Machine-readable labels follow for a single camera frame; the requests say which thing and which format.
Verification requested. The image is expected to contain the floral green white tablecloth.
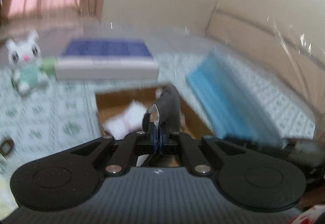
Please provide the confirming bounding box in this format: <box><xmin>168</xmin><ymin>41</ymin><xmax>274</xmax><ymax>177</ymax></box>
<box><xmin>0</xmin><ymin>50</ymin><xmax>318</xmax><ymax>179</ymax></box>

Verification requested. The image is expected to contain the brown cardboard tray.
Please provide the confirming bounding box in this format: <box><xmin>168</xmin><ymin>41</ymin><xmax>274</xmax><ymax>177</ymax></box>
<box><xmin>94</xmin><ymin>82</ymin><xmax>217</xmax><ymax>140</ymax></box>

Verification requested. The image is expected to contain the brown hair scrunchie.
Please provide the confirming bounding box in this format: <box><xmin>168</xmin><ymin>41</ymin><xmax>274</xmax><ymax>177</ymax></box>
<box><xmin>0</xmin><ymin>138</ymin><xmax>14</xmax><ymax>157</ymax></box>

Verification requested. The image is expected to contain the blue face mask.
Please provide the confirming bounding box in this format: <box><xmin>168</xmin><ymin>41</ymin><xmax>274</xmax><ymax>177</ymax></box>
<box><xmin>186</xmin><ymin>52</ymin><xmax>285</xmax><ymax>148</ymax></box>

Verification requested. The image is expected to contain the white pink towel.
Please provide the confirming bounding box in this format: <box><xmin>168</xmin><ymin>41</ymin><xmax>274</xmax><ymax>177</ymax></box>
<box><xmin>103</xmin><ymin>100</ymin><xmax>146</xmax><ymax>140</ymax></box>

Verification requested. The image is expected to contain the plastic-wrapped headboard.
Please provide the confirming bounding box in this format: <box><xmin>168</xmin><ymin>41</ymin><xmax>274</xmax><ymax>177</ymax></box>
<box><xmin>206</xmin><ymin>4</ymin><xmax>324</xmax><ymax>122</ymax></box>

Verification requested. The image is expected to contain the blue and white flat box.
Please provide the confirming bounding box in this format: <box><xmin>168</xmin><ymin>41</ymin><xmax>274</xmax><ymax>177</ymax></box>
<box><xmin>54</xmin><ymin>38</ymin><xmax>159</xmax><ymax>80</ymax></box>

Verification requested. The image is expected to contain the white bunny plush toy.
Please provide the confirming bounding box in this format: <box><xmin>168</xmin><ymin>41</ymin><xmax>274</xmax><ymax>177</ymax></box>
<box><xmin>5</xmin><ymin>30</ymin><xmax>49</xmax><ymax>96</ymax></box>

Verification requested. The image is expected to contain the green rectangular box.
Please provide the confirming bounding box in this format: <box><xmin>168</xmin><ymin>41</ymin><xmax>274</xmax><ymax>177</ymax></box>
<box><xmin>40</xmin><ymin>56</ymin><xmax>56</xmax><ymax>76</ymax></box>

